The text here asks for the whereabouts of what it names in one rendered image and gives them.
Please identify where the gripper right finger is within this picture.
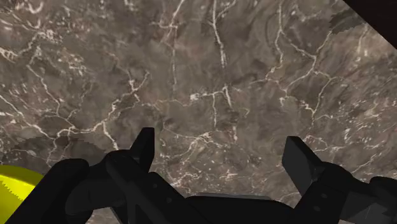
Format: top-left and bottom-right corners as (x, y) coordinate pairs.
(281, 136), (397, 224)

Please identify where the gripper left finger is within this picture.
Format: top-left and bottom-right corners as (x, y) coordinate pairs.
(6, 127), (199, 224)

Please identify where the yellow round object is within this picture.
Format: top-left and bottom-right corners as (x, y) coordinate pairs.
(0, 165), (45, 224)

